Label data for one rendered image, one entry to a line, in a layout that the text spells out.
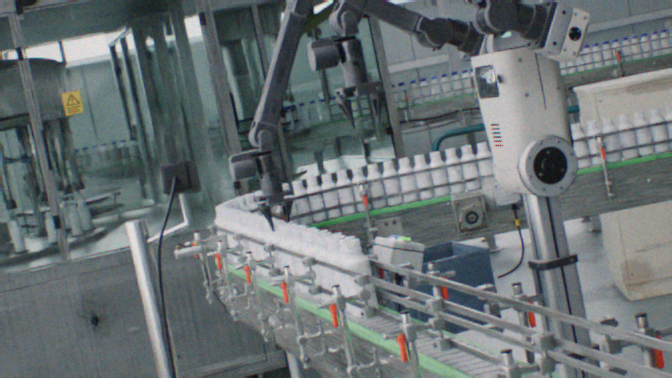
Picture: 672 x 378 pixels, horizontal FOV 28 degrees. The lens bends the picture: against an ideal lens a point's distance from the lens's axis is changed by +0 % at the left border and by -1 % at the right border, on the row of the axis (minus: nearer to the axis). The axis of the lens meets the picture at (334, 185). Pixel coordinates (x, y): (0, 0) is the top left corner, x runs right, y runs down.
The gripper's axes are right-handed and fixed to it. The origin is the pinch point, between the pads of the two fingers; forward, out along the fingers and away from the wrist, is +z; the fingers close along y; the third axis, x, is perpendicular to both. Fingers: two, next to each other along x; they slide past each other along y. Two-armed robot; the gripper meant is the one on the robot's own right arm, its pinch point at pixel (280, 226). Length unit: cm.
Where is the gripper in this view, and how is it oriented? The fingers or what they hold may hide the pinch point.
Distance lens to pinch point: 357.6
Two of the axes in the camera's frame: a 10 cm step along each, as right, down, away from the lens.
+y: -9.5, 2.1, -2.4
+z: 1.9, 9.8, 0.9
